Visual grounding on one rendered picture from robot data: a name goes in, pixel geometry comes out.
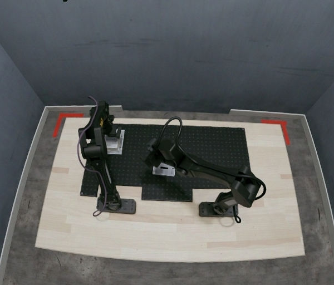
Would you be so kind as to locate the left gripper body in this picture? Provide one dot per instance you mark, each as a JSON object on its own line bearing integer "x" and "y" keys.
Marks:
{"x": 110, "y": 131}

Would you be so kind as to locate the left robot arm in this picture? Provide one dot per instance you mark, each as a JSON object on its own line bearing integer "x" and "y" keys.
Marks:
{"x": 95, "y": 153}

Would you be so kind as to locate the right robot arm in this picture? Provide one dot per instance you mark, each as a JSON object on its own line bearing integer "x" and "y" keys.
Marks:
{"x": 242, "y": 193}

